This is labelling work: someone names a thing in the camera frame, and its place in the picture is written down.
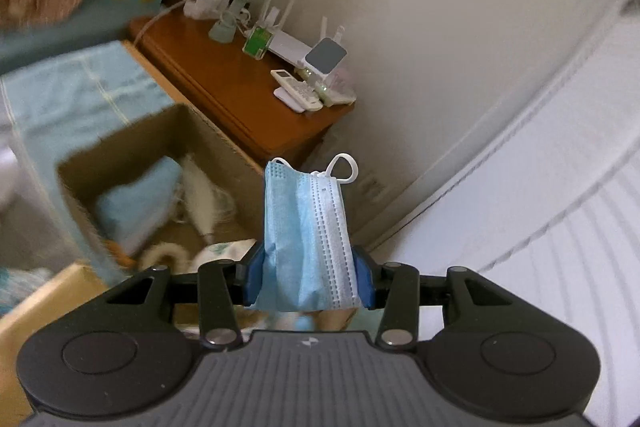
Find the white power strip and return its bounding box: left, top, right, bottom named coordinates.
left=183, top=0, right=232, bottom=21

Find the cardboard box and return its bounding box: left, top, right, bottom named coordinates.
left=54, top=102, right=272, bottom=289

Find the teal bed sheet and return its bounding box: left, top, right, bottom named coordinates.
left=0, top=0, right=173, bottom=68

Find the small green box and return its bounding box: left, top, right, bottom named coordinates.
left=243, top=25, right=274, bottom=59

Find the white plush toy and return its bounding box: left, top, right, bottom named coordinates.
left=177, top=154, right=237, bottom=246

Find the white router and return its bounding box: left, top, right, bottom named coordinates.
left=259, top=0, right=347, bottom=64

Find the wooden nightstand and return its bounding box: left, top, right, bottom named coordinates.
left=122, top=13, right=357, bottom=168

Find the white remote control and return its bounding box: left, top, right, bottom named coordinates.
left=270, top=68, right=324, bottom=112

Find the beige plush toy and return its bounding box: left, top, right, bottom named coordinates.
left=139, top=241, right=194, bottom=274

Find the white power cable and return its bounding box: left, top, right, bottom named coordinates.
left=132, top=0, right=229, bottom=44

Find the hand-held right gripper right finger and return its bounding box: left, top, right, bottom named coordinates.
left=350, top=245, right=507, bottom=349

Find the white louvered closet door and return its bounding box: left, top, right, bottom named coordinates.
left=367, top=0, right=640, bottom=427

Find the wide blue face mask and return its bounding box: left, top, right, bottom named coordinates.
left=94, top=156, right=182, bottom=256

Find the white stand with grey screen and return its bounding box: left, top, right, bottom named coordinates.
left=299, top=37, right=349, bottom=104

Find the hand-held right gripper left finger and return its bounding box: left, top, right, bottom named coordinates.
left=102, top=246, right=266, bottom=349

